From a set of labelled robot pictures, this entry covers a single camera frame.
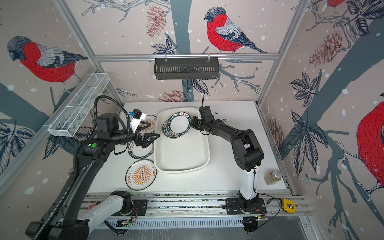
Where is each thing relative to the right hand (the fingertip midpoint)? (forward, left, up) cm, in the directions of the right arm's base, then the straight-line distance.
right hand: (188, 124), depth 95 cm
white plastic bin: (-15, -1, -11) cm, 18 cm away
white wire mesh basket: (-7, +57, +23) cm, 61 cm away
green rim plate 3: (-17, +30, -8) cm, 36 cm away
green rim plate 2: (+2, +7, -2) cm, 7 cm away
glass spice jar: (-31, -46, -4) cm, 56 cm away
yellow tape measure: (-42, -53, -11) cm, 68 cm away
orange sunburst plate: (-30, +26, -10) cm, 41 cm away
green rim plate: (0, +17, -7) cm, 18 cm away
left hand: (-20, +13, +22) cm, 32 cm away
